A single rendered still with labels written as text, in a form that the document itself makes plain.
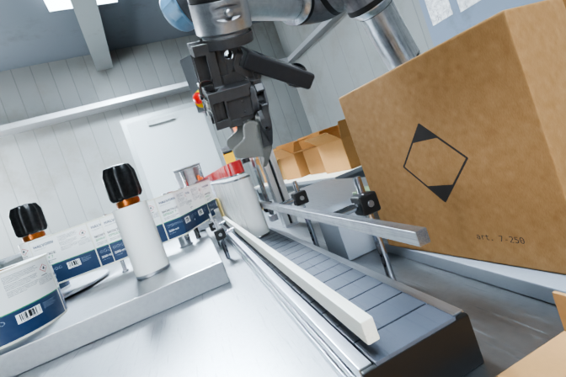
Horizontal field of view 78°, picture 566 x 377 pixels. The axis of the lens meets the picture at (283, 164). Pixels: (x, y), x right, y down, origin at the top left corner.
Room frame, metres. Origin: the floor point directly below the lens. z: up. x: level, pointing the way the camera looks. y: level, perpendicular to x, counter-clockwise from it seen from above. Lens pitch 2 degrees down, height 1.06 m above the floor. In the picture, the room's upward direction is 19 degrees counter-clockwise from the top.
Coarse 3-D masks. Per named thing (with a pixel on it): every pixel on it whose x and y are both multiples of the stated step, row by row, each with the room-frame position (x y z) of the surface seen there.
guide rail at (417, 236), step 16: (272, 208) 0.79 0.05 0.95; (288, 208) 0.66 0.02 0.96; (304, 208) 0.60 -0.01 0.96; (336, 224) 0.46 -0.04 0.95; (352, 224) 0.41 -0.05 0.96; (368, 224) 0.37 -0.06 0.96; (384, 224) 0.35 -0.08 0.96; (400, 224) 0.33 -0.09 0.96; (400, 240) 0.32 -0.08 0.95; (416, 240) 0.30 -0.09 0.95
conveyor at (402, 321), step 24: (240, 240) 0.96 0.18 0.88; (264, 240) 0.84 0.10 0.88; (288, 240) 0.76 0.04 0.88; (312, 264) 0.55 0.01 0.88; (336, 264) 0.52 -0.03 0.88; (336, 288) 0.44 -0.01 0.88; (360, 288) 0.41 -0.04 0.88; (384, 288) 0.39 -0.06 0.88; (384, 312) 0.34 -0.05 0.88; (408, 312) 0.33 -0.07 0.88; (432, 312) 0.32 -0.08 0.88; (384, 336) 0.31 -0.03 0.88; (408, 336) 0.29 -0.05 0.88; (384, 360) 0.28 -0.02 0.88
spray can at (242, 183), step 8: (240, 160) 0.90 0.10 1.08; (232, 168) 0.89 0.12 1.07; (240, 168) 0.89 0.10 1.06; (240, 176) 0.88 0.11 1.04; (248, 176) 0.89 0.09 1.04; (232, 184) 0.89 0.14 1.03; (240, 184) 0.88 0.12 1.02; (248, 184) 0.89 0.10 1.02; (240, 192) 0.88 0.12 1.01; (248, 192) 0.88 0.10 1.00; (240, 200) 0.89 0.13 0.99; (248, 200) 0.88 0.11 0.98; (256, 200) 0.89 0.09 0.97; (240, 208) 0.90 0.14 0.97; (248, 208) 0.88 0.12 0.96; (256, 208) 0.88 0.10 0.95; (248, 216) 0.88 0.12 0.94; (256, 216) 0.88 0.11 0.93; (248, 224) 0.89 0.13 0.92; (256, 224) 0.88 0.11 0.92; (264, 224) 0.89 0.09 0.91; (256, 232) 0.88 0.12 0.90; (264, 232) 0.88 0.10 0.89
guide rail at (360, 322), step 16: (256, 240) 0.71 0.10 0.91; (272, 256) 0.56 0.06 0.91; (288, 272) 0.48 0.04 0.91; (304, 272) 0.43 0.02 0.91; (304, 288) 0.42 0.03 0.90; (320, 288) 0.37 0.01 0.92; (320, 304) 0.37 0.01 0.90; (336, 304) 0.32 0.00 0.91; (352, 304) 0.31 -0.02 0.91; (352, 320) 0.29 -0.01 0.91; (368, 320) 0.28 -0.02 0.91; (368, 336) 0.28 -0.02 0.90
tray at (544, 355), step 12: (564, 300) 0.29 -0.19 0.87; (564, 312) 0.30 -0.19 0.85; (564, 324) 0.30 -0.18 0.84; (564, 336) 0.29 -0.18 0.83; (540, 348) 0.29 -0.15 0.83; (552, 348) 0.29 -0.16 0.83; (564, 348) 0.28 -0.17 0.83; (528, 360) 0.28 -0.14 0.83; (540, 360) 0.28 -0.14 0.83; (552, 360) 0.27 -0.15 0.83; (564, 360) 0.27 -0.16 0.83; (504, 372) 0.28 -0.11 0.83; (516, 372) 0.28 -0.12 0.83; (528, 372) 0.27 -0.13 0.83; (540, 372) 0.27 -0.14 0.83; (552, 372) 0.26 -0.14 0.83; (564, 372) 0.26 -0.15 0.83
